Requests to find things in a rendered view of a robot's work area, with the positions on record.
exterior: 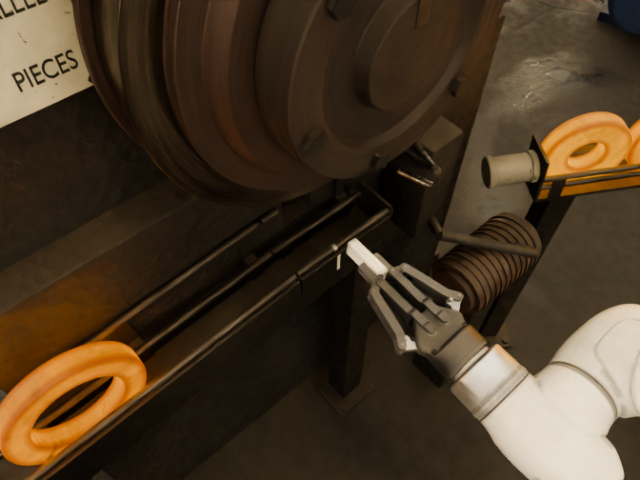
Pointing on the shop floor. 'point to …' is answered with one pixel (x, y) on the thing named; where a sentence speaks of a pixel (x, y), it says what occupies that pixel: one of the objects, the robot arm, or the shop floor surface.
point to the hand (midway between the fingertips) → (366, 260)
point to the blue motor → (622, 14)
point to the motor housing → (482, 273)
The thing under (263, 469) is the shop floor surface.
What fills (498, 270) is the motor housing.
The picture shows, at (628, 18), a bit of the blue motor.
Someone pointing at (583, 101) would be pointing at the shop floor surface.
